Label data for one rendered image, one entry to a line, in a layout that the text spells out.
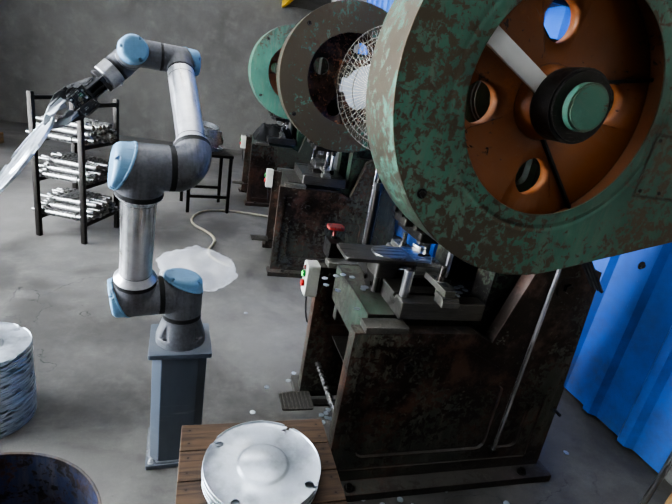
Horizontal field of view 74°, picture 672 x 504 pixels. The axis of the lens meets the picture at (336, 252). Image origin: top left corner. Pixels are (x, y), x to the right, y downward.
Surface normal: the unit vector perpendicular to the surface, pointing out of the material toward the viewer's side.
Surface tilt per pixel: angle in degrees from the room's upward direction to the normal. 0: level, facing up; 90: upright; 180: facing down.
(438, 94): 90
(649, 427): 90
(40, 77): 90
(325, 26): 90
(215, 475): 0
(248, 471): 0
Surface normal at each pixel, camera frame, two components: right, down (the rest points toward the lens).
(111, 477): 0.16, -0.93
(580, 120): 0.25, 0.37
